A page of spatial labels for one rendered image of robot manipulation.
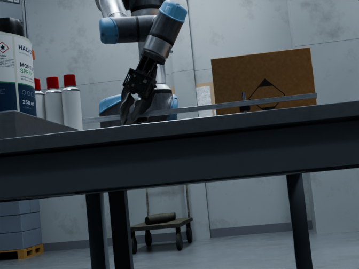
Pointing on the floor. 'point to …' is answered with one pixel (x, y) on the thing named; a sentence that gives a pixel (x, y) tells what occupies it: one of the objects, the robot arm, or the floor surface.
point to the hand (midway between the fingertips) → (125, 122)
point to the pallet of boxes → (20, 229)
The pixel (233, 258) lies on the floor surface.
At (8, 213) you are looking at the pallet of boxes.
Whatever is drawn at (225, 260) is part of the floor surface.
